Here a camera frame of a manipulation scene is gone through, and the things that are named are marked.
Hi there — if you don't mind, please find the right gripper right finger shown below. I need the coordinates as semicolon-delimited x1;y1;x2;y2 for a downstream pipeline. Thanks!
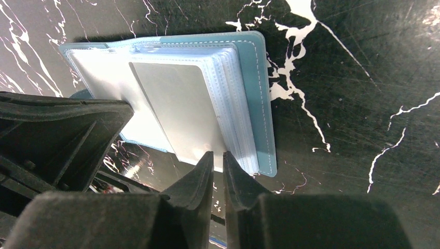
223;152;411;248

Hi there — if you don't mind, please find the blue card holder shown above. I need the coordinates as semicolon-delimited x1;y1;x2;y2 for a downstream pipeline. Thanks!
59;31;277;177

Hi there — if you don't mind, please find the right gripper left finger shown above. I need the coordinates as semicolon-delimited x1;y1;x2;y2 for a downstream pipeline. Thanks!
4;151;214;248

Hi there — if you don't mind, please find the grey credit card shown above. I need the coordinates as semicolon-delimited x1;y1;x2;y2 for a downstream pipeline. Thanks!
130;62;226;172

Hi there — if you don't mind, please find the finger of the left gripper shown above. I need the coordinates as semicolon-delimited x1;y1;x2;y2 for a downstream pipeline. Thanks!
1;92;133;217

